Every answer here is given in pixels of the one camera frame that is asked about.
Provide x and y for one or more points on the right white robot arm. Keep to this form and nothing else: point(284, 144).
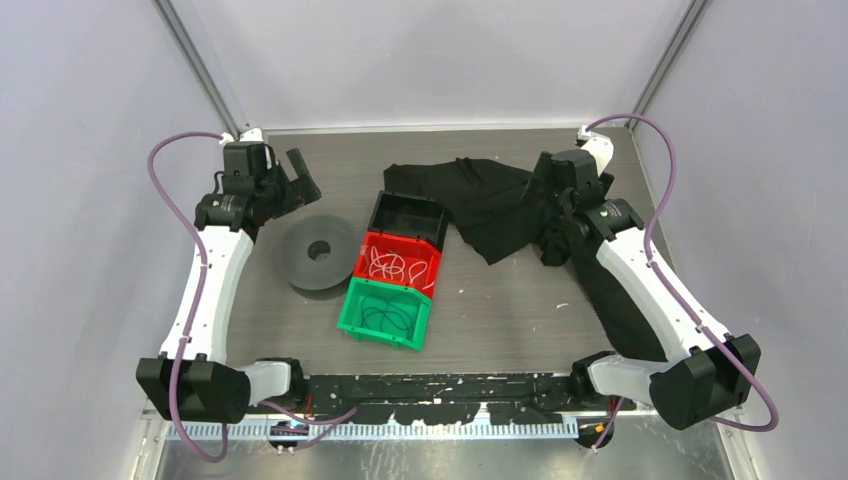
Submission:
point(667, 350)

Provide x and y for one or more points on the green plastic bin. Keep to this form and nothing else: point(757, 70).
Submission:
point(384, 313)

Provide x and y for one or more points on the grey perforated cable spool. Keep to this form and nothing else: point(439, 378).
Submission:
point(319, 252)

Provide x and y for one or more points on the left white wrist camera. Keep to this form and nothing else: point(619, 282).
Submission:
point(251, 135)

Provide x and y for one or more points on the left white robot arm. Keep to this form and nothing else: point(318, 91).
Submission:
point(190, 380)

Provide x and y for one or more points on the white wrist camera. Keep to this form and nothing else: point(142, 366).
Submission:
point(599, 146)
point(251, 135)

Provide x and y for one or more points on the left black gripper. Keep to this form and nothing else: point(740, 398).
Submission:
point(299, 192)

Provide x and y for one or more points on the black plastic bin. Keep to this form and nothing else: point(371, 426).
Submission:
point(410, 216)

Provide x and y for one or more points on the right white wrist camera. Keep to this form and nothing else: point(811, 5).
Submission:
point(599, 146)

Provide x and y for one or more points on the black cloth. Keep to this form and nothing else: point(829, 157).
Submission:
point(483, 200)

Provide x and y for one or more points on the red plastic bin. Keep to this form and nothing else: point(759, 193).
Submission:
point(397, 260)

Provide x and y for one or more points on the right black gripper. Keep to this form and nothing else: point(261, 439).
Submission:
point(543, 172)

